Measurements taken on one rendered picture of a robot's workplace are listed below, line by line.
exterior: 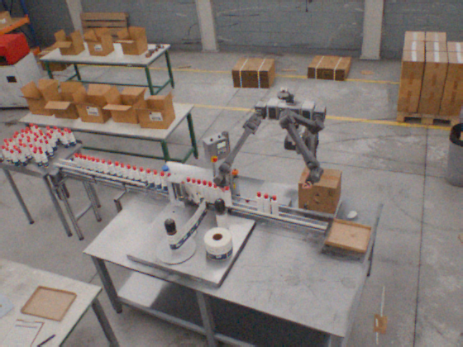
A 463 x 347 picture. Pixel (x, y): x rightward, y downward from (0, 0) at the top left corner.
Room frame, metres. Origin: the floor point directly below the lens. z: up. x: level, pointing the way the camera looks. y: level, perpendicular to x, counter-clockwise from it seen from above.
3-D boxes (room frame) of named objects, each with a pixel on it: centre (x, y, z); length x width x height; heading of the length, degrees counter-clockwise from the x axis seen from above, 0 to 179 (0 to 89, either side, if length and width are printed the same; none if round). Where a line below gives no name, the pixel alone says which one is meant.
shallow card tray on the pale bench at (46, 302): (2.10, 1.42, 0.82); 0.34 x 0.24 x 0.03; 70
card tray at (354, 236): (2.33, -0.84, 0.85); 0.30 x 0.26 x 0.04; 60
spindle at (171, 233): (2.41, 0.47, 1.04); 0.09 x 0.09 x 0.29
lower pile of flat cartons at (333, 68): (7.00, -1.96, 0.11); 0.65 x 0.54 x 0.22; 61
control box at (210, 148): (2.96, 0.07, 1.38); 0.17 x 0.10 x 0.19; 115
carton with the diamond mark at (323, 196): (2.75, -0.72, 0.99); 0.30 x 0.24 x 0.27; 63
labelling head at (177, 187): (2.97, 0.43, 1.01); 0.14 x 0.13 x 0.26; 60
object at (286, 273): (2.61, 0.01, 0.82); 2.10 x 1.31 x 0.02; 60
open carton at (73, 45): (7.63, 2.42, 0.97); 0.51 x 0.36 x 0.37; 157
